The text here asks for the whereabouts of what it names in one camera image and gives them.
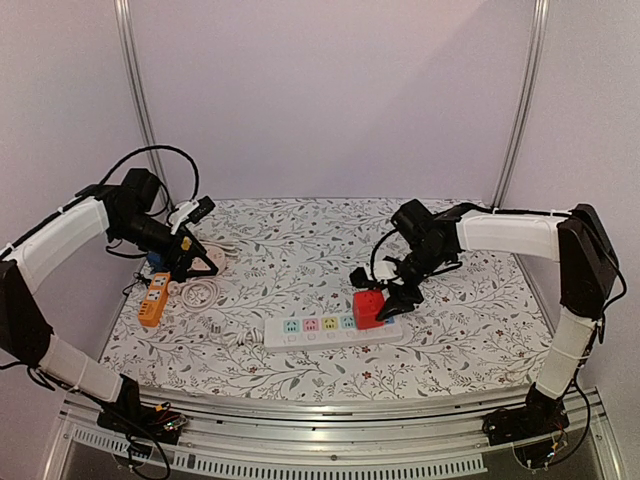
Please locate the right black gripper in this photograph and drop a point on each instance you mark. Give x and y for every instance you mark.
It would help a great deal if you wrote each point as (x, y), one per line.
(403, 283)

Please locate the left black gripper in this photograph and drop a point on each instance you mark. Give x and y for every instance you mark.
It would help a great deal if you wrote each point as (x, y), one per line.
(179, 266)

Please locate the yellow cube socket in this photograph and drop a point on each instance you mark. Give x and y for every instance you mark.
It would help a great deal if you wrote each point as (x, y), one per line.
(185, 244)

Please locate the red cube socket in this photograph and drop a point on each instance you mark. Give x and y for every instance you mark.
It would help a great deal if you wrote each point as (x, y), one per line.
(366, 307)

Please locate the blue cube socket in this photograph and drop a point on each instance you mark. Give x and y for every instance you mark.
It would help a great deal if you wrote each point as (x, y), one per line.
(154, 260)

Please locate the white multicolour power strip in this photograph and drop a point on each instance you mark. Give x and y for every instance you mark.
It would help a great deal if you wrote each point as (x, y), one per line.
(324, 332)

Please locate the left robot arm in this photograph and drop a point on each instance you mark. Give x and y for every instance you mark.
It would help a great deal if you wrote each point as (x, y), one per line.
(121, 212)

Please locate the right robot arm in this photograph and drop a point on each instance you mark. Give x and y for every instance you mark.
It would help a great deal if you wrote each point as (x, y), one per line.
(574, 239)

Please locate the pink round power strip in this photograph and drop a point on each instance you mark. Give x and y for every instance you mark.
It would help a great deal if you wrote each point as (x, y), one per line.
(216, 254)

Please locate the orange power strip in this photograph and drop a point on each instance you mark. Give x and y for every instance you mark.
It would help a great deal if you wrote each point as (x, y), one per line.
(155, 300)

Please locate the floral table mat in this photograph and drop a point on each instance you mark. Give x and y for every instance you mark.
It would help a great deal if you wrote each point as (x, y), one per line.
(478, 328)

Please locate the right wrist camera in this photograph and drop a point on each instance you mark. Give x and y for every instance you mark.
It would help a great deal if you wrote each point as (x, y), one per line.
(384, 269)

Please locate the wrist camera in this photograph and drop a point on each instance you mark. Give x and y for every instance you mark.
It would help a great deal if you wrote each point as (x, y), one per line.
(384, 269)
(191, 211)

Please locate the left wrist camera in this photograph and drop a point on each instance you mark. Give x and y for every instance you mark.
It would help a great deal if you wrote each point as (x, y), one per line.
(191, 211)

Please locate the front aluminium rail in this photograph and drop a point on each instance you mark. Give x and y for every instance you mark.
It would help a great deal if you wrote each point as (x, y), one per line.
(431, 438)

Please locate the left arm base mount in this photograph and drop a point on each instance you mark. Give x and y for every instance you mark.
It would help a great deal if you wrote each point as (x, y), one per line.
(160, 423)

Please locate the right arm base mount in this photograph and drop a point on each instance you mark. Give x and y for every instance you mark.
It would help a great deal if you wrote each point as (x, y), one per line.
(537, 433)

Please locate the left aluminium frame post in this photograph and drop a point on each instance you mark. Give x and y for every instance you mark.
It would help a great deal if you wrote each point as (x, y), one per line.
(125, 29)

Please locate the aluminium frame post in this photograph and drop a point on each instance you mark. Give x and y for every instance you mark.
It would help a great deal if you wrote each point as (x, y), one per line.
(525, 98)
(125, 29)

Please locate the right aluminium frame post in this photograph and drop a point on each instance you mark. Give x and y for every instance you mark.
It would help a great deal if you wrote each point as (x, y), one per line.
(525, 98)

